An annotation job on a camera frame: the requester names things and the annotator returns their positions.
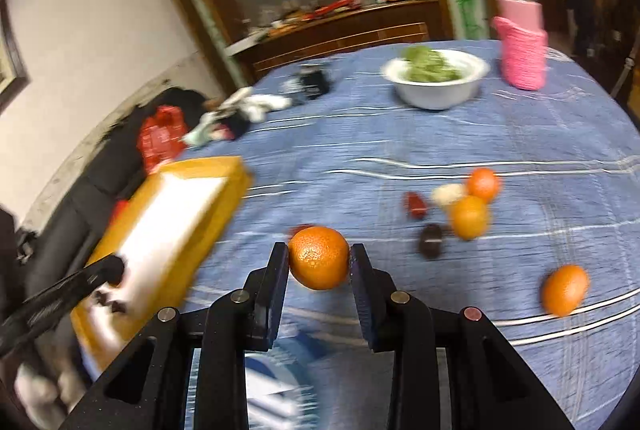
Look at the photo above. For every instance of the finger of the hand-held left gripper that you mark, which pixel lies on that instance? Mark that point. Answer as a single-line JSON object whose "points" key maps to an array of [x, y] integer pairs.
{"points": [[60, 297]]}

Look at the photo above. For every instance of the black coat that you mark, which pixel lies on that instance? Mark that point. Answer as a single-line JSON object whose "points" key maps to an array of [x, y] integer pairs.
{"points": [[100, 190]]}

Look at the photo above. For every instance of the cream-coloured fruit piece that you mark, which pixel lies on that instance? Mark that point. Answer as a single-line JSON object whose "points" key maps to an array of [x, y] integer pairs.
{"points": [[446, 195]]}

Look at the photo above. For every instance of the pink knitted sleeve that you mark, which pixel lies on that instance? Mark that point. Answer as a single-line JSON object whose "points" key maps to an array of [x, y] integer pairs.
{"points": [[522, 59]]}

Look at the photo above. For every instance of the orange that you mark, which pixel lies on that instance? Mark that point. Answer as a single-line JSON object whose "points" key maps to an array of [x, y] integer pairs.
{"points": [[482, 184], [565, 290], [469, 217], [318, 257]]}

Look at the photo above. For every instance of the wooden counter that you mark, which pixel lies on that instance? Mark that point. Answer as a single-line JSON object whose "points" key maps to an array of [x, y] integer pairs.
{"points": [[340, 32]]}

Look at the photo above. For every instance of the yellow box with white inside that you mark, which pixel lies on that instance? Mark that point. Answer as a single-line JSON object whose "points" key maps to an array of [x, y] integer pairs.
{"points": [[220, 169]]}

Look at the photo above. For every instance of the white bowl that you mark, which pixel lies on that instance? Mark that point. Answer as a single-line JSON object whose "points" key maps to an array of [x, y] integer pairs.
{"points": [[435, 92]]}

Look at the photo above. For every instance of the red strawberry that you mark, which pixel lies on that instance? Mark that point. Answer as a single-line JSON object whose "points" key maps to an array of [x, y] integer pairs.
{"points": [[415, 205]]}

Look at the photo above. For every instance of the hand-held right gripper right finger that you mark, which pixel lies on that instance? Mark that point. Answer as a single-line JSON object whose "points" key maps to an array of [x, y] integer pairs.
{"points": [[362, 295]]}

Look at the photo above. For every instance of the red plastic bag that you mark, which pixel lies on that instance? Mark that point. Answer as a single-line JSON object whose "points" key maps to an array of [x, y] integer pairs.
{"points": [[160, 137]]}

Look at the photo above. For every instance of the green leafy vegetables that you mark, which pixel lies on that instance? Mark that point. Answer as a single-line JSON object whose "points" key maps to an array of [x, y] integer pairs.
{"points": [[430, 65]]}

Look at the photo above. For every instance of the pale cloth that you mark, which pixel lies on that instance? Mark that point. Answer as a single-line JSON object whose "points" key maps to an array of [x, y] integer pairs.
{"points": [[37, 387]]}

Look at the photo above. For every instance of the dark picture frame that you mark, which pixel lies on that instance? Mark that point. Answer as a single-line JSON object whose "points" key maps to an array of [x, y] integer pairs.
{"points": [[12, 59]]}

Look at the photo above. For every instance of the white crumpled cloths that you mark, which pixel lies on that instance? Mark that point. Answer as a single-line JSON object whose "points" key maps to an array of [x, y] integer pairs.
{"points": [[252, 105]]}

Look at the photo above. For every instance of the dark plum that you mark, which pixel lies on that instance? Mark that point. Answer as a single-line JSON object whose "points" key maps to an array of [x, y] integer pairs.
{"points": [[430, 241], [103, 296], [118, 307]]}

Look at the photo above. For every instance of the pink bottle with metal lid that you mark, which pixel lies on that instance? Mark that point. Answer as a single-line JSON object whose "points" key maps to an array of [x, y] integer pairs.
{"points": [[517, 7]]}

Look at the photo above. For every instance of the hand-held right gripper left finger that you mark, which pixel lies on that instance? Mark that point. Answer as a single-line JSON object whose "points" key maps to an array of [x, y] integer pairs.
{"points": [[277, 295]]}

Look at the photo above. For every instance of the blue striped tablecloth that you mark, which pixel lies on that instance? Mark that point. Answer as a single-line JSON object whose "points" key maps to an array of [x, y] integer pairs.
{"points": [[400, 149]]}

